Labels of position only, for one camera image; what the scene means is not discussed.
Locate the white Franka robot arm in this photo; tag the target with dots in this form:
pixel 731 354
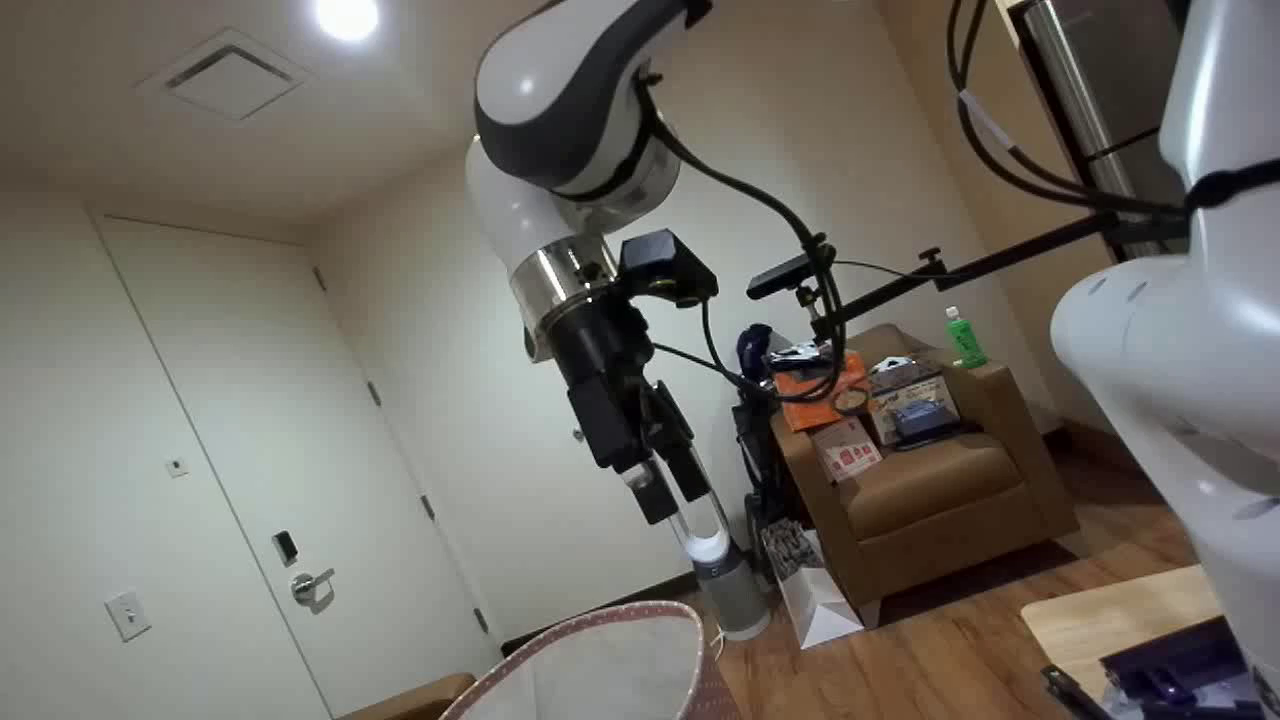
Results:
pixel 524 80

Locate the black upright case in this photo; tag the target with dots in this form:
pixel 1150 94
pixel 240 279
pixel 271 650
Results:
pixel 761 460

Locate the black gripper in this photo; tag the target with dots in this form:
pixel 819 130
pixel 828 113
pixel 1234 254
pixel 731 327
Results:
pixel 607 372

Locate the brown armchair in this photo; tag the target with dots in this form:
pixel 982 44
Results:
pixel 944 515

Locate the square ceiling vent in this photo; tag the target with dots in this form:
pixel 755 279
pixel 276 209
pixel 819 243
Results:
pixel 229 76

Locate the red and white box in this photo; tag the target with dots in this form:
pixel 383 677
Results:
pixel 851 458

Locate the black stereo camera bar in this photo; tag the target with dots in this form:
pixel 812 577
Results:
pixel 782 279

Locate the orange package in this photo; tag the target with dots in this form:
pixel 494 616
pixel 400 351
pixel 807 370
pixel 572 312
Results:
pixel 807 395

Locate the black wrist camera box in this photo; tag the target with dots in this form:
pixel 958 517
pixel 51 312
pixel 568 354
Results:
pixel 662 267

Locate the dark door hinge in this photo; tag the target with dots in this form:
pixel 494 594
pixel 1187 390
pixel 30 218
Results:
pixel 482 620
pixel 374 395
pixel 428 508

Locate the bladeless tower fan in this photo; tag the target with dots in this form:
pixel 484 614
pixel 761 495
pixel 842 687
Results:
pixel 727 582

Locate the green plastic bottle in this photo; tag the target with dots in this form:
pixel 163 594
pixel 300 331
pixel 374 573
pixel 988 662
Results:
pixel 963 342

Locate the small flat dark item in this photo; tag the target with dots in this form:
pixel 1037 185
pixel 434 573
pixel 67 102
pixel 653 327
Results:
pixel 906 370

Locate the printed cardboard box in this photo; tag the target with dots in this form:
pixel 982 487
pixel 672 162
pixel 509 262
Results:
pixel 917 409

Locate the blue round object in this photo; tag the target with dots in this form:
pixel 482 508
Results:
pixel 756 354

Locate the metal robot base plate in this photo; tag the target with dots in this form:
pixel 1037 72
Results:
pixel 1180 673

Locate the light wooden board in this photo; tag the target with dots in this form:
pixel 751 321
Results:
pixel 1114 606

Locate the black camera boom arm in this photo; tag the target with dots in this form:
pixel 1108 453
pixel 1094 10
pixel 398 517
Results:
pixel 987 267

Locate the white room door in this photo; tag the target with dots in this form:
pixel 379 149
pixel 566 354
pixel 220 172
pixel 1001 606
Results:
pixel 252 442

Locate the black door lock reader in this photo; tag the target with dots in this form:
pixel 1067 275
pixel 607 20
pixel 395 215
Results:
pixel 285 544

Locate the white wall light switch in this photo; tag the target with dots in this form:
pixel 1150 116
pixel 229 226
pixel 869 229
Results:
pixel 129 616

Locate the round ceiling light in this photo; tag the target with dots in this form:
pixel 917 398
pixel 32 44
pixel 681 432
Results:
pixel 346 16

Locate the white paper bag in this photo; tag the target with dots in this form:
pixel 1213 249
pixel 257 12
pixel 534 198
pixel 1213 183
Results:
pixel 821 606

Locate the small white wall sensor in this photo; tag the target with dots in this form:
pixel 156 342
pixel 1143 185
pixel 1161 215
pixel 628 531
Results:
pixel 176 467

